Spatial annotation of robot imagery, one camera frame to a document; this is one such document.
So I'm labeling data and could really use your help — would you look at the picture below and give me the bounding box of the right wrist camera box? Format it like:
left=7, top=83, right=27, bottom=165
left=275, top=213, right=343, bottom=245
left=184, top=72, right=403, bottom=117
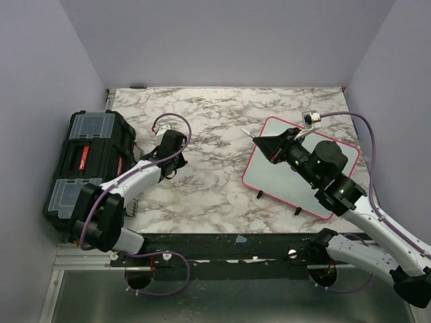
left=302, top=110, right=321, bottom=127

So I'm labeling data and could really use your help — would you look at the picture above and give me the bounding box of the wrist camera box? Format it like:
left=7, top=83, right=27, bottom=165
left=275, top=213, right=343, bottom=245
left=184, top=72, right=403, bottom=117
left=154, top=124, right=172, bottom=137
left=302, top=110, right=321, bottom=127

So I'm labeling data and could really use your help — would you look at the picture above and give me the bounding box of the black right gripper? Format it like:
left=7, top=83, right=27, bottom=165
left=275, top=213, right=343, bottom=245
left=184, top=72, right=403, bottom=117
left=254, top=127, right=320, bottom=187

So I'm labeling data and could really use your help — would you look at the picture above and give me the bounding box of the white whiteboard marker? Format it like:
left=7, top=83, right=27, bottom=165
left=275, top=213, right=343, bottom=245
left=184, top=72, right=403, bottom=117
left=240, top=129, right=256, bottom=139

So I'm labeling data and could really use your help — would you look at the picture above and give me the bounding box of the pink framed whiteboard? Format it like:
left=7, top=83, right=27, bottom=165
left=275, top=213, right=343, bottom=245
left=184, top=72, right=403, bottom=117
left=242, top=133, right=360, bottom=220

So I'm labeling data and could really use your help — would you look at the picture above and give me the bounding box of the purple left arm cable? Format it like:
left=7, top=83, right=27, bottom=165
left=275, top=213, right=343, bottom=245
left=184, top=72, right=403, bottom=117
left=79, top=114, right=193, bottom=297

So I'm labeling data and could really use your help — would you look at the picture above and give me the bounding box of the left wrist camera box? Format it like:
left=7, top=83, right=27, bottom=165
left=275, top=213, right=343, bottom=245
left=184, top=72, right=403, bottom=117
left=154, top=124, right=172, bottom=137

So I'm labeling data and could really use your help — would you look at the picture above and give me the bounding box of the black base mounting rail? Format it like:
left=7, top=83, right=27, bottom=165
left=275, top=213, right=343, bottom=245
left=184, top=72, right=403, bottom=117
left=110, top=229, right=344, bottom=285

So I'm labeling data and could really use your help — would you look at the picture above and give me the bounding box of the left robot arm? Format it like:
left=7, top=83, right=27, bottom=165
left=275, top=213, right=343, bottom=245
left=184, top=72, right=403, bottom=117
left=69, top=130, right=188, bottom=266

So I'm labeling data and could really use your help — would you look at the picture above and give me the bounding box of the black whiteboard clip right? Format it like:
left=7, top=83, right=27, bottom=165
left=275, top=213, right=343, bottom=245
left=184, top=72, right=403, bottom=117
left=294, top=207, right=302, bottom=216

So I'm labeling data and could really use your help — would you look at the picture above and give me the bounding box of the black plastic toolbox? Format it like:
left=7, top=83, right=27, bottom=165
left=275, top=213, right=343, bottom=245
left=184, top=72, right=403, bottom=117
left=43, top=110, right=137, bottom=232

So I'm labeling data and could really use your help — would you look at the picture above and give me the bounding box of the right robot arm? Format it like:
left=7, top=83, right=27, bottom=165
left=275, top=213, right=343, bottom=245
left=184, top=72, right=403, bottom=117
left=253, top=128, right=430, bottom=308

